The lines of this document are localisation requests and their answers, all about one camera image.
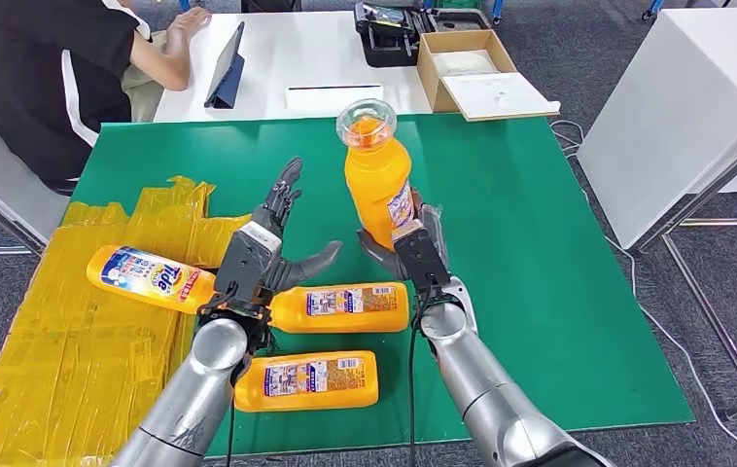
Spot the tablet in dark folding case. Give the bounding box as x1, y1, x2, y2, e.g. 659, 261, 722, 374
203, 20, 246, 110

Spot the black right camera cable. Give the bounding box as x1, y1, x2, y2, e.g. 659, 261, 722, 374
406, 283, 431, 467

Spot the flat white box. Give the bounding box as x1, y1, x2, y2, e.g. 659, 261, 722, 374
284, 84, 386, 114

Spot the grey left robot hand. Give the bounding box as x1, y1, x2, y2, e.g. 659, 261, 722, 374
251, 156, 344, 295

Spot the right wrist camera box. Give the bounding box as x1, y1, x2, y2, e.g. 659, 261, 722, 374
392, 219, 452, 295

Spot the yellow taped cardboard sheet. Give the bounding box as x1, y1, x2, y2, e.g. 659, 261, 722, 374
0, 175, 253, 467

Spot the white table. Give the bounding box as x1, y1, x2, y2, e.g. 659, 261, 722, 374
576, 7, 737, 250

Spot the person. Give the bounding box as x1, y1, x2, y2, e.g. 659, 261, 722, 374
0, 0, 214, 197

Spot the black tool case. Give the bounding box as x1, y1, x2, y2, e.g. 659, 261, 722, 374
354, 1, 492, 69

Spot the green table mat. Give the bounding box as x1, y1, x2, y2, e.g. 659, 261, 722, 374
68, 114, 695, 459

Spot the orange Tide detergent bottle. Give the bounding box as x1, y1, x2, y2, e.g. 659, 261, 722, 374
86, 244, 219, 316
335, 98, 416, 253
268, 282, 411, 335
234, 350, 381, 413

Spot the black left camera cable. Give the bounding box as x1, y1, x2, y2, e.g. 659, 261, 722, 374
225, 379, 241, 467

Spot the white foam insert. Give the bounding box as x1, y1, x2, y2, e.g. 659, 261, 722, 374
431, 50, 499, 77

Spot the white desk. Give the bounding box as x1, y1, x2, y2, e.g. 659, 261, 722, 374
152, 11, 438, 124

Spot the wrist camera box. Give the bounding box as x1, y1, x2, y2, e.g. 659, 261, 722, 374
392, 219, 452, 295
213, 221, 283, 310

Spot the white floor cable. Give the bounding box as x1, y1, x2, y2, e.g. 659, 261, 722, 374
549, 119, 737, 464

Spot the open cardboard box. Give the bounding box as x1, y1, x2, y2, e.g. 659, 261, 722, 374
416, 29, 562, 123

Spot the black camera cable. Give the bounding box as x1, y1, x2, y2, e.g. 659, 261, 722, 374
406, 283, 431, 467
225, 379, 241, 467

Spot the person's right hand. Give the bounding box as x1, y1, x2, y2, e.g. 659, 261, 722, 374
165, 6, 214, 41

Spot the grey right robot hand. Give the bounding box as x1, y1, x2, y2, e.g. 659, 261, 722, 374
356, 190, 450, 281

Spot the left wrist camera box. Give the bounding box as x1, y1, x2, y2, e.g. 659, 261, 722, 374
213, 221, 283, 310

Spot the black chair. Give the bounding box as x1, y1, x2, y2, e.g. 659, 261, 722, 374
241, 0, 302, 15

